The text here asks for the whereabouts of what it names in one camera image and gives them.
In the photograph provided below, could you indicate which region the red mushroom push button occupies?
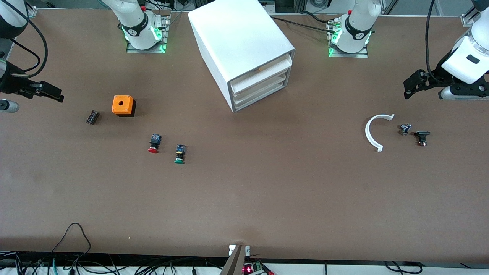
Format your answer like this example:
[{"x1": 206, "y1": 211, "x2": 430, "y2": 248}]
[{"x1": 148, "y1": 134, "x2": 162, "y2": 154}]

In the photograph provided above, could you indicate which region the white plastic drawer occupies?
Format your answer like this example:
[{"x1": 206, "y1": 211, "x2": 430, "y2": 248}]
[
  {"x1": 230, "y1": 53, "x2": 293, "y2": 94},
  {"x1": 233, "y1": 78, "x2": 288, "y2": 103},
  {"x1": 234, "y1": 87, "x2": 285, "y2": 112}
]

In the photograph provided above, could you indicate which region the white drawer cabinet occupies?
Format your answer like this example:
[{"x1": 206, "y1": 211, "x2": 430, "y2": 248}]
[{"x1": 188, "y1": 0, "x2": 296, "y2": 113}]

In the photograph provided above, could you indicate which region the white curved plastic arc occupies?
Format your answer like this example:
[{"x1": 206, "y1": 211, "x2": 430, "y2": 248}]
[{"x1": 365, "y1": 114, "x2": 395, "y2": 152}]

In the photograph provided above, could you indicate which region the circuit board with red light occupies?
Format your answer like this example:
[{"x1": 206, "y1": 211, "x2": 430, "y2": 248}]
[{"x1": 243, "y1": 261, "x2": 274, "y2": 275}]

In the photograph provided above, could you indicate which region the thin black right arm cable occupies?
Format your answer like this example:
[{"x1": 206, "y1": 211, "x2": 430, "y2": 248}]
[{"x1": 7, "y1": 37, "x2": 41, "y2": 72}]

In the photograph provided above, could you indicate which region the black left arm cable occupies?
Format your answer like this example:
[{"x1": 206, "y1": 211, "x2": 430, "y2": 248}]
[{"x1": 425, "y1": 0, "x2": 438, "y2": 83}]

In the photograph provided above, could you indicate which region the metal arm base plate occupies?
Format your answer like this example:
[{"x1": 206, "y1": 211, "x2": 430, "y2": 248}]
[
  {"x1": 327, "y1": 19, "x2": 369, "y2": 58},
  {"x1": 126, "y1": 15, "x2": 169, "y2": 54}
]

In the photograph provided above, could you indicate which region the orange button enclosure box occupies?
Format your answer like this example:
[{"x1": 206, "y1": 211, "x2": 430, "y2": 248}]
[{"x1": 112, "y1": 95, "x2": 136, "y2": 117}]

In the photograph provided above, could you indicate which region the black cable across table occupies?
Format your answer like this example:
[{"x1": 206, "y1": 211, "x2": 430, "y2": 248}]
[{"x1": 269, "y1": 16, "x2": 337, "y2": 31}]

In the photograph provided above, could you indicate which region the looped black cable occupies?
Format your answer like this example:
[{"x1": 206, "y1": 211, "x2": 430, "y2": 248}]
[{"x1": 51, "y1": 223, "x2": 92, "y2": 265}]

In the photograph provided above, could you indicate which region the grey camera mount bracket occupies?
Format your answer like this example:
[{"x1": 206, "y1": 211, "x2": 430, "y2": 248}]
[{"x1": 220, "y1": 244, "x2": 251, "y2": 275}]

